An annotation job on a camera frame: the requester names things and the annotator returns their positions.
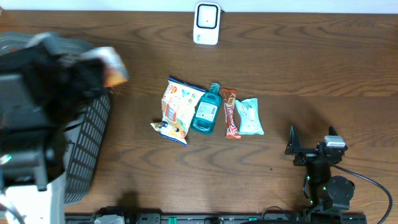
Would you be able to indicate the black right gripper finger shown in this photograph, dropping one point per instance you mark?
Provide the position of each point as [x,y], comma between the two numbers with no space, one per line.
[293,146]
[332,131]

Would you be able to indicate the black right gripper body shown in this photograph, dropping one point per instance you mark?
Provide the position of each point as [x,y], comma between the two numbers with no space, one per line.
[306,156]

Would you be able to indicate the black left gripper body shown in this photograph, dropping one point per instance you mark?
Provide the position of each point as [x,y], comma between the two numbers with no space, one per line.
[63,87]

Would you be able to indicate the light teal wipes packet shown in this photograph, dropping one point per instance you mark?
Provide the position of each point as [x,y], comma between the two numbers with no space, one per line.
[249,117]

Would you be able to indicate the orange small packet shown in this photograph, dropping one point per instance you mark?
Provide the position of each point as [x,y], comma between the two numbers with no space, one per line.
[115,72]

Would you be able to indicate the red orange snack bar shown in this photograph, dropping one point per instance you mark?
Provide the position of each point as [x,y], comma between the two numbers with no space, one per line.
[229,98]

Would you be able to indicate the teal mouthwash bottle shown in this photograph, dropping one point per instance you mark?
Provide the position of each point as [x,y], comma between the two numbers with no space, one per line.
[207,111]

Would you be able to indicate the yellow snack bag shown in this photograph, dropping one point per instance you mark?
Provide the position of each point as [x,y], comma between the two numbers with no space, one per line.
[178,108]

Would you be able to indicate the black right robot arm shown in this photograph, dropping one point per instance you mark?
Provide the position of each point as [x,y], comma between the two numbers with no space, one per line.
[328,194]

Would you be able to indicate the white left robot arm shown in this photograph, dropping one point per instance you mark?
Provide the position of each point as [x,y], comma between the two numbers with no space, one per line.
[33,176]

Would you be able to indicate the white barcode scanner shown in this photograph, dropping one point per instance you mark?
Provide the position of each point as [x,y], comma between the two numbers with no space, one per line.
[206,26]

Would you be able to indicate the grey plastic basket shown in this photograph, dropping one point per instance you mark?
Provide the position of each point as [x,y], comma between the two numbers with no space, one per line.
[84,140]

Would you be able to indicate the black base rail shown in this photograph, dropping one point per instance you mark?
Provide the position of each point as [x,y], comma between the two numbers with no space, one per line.
[270,215]

